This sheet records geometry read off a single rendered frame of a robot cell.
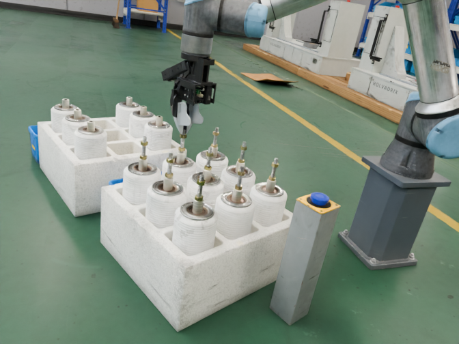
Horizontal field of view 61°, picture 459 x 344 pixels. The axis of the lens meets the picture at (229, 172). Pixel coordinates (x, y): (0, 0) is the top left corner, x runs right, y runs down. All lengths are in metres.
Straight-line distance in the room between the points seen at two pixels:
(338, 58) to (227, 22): 3.47
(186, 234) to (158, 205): 0.12
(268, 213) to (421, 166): 0.47
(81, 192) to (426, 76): 0.99
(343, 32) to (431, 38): 3.38
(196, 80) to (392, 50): 2.90
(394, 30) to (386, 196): 2.67
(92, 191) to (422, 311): 1.01
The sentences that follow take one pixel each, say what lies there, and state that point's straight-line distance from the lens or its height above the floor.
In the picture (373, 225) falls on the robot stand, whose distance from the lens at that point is 1.28.
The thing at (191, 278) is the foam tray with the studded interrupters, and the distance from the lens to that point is 0.85.
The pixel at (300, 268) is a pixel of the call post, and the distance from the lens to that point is 0.92.
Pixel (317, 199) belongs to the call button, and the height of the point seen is 0.33.
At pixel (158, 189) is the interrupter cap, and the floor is 0.25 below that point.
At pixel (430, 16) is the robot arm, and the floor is 0.71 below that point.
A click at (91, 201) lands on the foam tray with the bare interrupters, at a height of 0.05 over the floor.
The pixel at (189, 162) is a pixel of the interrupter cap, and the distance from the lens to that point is 1.10.
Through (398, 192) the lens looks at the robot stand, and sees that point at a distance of 1.22.
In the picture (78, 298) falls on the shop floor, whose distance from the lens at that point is 1.02.
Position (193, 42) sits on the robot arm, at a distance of 0.97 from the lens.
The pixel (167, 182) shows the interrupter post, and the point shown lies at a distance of 0.93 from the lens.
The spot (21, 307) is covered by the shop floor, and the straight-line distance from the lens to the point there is 1.03.
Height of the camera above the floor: 0.69
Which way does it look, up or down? 24 degrees down
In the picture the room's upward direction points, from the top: 9 degrees clockwise
